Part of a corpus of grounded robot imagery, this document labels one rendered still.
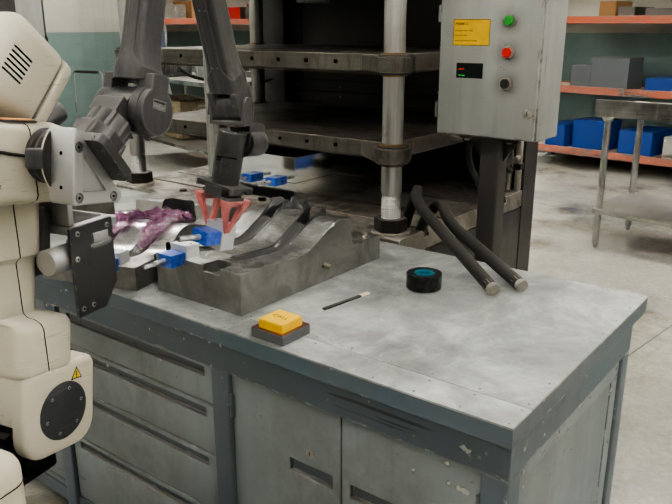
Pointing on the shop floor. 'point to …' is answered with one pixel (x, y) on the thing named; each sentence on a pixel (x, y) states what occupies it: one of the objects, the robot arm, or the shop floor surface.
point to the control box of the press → (499, 88)
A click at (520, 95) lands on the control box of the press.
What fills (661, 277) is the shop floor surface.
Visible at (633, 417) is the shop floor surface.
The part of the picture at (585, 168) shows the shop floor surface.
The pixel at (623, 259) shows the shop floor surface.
